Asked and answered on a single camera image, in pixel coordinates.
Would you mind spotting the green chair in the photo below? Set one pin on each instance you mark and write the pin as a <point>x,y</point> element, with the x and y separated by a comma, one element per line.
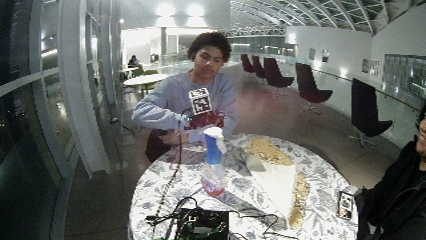
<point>149,72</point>

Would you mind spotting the white slanted column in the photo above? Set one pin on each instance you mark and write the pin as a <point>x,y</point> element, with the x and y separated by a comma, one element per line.
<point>81,86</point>

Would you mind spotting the white cube with black markers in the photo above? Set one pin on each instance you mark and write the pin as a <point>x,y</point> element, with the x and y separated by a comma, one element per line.
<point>200,101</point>

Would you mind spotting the the person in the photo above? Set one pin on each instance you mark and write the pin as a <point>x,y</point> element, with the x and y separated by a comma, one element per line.
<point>173,96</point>

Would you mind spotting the blue and white spray bottle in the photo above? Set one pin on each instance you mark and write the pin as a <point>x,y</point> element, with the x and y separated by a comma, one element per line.
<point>213,150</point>

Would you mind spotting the glass wall panel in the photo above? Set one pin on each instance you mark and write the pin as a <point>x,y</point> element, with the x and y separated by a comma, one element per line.
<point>406,75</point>

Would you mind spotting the grey floral tablecloth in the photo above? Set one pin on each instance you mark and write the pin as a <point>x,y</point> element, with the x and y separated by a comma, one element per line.
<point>177,181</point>

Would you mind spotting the small framed wall picture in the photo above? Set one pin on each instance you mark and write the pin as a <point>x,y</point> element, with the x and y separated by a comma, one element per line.
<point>365,65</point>
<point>325,56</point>

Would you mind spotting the white and gold sequin cloth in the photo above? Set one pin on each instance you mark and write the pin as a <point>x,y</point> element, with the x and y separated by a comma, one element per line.
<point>274,176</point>

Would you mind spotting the white round table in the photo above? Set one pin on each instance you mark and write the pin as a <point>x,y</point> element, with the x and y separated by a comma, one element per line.
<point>144,80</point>

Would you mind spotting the dark red swivel chair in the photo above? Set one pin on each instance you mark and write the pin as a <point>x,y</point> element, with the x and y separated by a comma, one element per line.
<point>247,64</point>
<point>366,111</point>
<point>308,87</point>
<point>257,67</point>
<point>274,75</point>

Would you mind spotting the smartphone with dark screen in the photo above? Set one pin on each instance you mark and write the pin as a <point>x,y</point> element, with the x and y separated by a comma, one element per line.
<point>345,205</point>

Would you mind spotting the black electronics box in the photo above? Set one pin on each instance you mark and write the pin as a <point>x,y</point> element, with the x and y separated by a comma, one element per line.
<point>205,224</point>

